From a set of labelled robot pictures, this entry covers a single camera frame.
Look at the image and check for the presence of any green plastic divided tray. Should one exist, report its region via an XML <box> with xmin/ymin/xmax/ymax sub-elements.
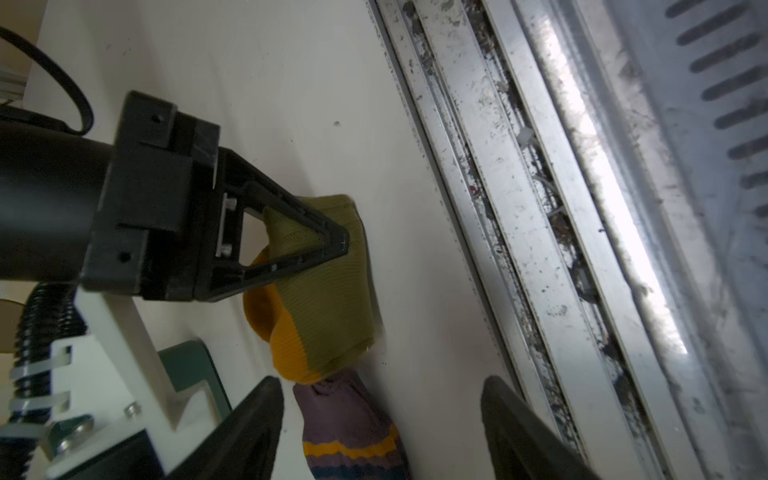
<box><xmin>158</xmin><ymin>339</ymin><xmax>232</xmax><ymax>419</ymax></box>

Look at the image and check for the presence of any purple striped sock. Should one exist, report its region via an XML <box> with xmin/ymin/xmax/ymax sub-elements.
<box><xmin>293</xmin><ymin>370</ymin><xmax>412</xmax><ymax>479</ymax></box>

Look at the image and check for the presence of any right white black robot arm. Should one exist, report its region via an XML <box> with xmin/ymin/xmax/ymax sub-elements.
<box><xmin>1</xmin><ymin>29</ymin><xmax>350</xmax><ymax>479</ymax></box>

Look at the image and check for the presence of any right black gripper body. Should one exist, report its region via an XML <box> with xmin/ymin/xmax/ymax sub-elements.
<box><xmin>80</xmin><ymin>91</ymin><xmax>220</xmax><ymax>300</ymax></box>

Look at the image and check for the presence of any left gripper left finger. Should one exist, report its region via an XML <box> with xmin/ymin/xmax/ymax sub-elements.
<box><xmin>167</xmin><ymin>376</ymin><xmax>284</xmax><ymax>480</ymax></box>

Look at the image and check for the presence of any green striped sock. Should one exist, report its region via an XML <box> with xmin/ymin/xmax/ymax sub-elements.
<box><xmin>242</xmin><ymin>195</ymin><xmax>376</xmax><ymax>384</ymax></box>

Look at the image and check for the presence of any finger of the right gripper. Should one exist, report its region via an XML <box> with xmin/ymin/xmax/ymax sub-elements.
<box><xmin>212</xmin><ymin>148</ymin><xmax>350</xmax><ymax>301</ymax></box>

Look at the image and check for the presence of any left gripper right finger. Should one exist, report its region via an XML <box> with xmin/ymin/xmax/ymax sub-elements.
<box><xmin>480</xmin><ymin>376</ymin><xmax>597</xmax><ymax>480</ymax></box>

